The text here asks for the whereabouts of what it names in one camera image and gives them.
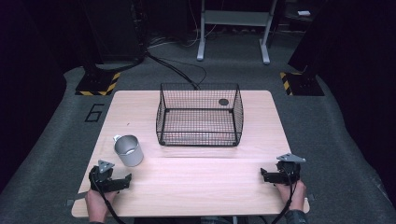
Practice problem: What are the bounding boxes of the person's left hand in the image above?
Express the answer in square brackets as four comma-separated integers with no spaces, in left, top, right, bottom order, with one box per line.
[85,189,119,223]

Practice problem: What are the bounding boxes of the black equipment cabinet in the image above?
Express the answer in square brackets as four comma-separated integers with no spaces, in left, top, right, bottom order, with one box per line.
[78,0,148,64]

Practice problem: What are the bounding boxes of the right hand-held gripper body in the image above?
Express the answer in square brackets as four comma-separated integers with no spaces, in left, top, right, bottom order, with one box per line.
[274,153,306,185]

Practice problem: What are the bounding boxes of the black stand base hazard stripes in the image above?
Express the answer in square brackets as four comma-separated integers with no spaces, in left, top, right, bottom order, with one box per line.
[75,71,121,97]
[279,72,325,97]

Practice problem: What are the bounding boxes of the metal cup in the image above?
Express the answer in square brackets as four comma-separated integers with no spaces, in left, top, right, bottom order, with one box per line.
[112,133,145,168]

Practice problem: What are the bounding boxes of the dark curtain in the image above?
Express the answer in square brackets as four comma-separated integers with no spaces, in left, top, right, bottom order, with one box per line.
[288,0,396,206]
[0,0,68,194]

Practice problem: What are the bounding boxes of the white metal desk frame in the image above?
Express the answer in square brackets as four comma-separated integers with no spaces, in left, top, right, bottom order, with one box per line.
[196,0,278,65]

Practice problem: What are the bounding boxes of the grey tape strip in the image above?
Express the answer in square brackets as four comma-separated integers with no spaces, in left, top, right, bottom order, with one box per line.
[64,191,89,207]

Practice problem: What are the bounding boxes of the black floor cable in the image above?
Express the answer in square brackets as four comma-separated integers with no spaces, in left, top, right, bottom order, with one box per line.
[145,50,208,91]

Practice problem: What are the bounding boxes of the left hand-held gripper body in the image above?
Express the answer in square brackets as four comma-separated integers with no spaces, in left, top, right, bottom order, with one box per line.
[88,160,123,193]

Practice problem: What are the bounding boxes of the person's right hand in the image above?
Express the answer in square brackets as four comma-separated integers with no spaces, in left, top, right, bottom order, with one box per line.
[275,180,307,212]

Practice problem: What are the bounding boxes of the black wire basket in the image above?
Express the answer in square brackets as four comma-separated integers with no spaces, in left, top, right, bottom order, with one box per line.
[155,82,245,147]

